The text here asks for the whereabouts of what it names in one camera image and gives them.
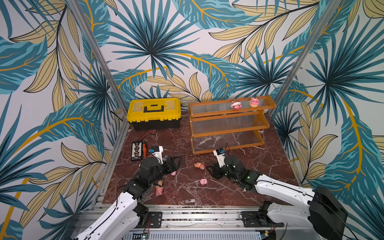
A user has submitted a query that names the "pink round pig figure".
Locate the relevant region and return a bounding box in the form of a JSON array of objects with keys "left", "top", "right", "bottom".
[{"left": 249, "top": 97, "right": 259, "bottom": 108}]

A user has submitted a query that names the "yellow black toolbox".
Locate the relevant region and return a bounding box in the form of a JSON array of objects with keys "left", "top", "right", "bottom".
[{"left": 127, "top": 98, "right": 182, "bottom": 131}]

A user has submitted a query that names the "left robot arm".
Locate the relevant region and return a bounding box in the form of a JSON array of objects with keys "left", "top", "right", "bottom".
[{"left": 74, "top": 156, "right": 182, "bottom": 240}]

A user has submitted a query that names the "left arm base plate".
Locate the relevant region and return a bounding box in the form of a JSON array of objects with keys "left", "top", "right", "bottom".
[{"left": 136, "top": 212, "right": 163, "bottom": 229}]

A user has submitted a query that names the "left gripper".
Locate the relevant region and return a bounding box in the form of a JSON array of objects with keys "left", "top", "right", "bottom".
[{"left": 149, "top": 156, "right": 182, "bottom": 186}]

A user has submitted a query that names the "pink strawberry cake figure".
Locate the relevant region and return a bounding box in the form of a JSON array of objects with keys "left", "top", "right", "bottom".
[{"left": 231, "top": 100, "right": 242, "bottom": 110}]

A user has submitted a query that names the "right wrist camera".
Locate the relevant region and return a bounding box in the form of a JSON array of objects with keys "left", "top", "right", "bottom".
[{"left": 213, "top": 148, "right": 226, "bottom": 168}]

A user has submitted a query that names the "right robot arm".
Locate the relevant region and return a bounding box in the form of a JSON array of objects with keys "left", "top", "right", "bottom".
[{"left": 206, "top": 154, "right": 348, "bottom": 240}]

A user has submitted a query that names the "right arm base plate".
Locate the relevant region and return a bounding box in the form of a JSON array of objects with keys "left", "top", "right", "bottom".
[{"left": 240, "top": 211, "right": 285, "bottom": 228}]

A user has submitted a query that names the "pink yellow figure toy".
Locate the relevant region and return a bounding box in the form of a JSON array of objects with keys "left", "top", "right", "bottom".
[{"left": 194, "top": 162, "right": 206, "bottom": 170}]

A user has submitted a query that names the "orange clear plastic shelf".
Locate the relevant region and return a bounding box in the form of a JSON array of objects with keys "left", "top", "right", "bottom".
[{"left": 189, "top": 96, "right": 276, "bottom": 155}]

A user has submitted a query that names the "aluminium mounting rail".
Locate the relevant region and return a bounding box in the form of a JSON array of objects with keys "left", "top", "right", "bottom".
[{"left": 70, "top": 202, "right": 325, "bottom": 240}]

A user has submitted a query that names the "orange handled screwdriver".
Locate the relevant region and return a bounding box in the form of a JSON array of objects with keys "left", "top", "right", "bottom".
[{"left": 142, "top": 143, "right": 147, "bottom": 159}]

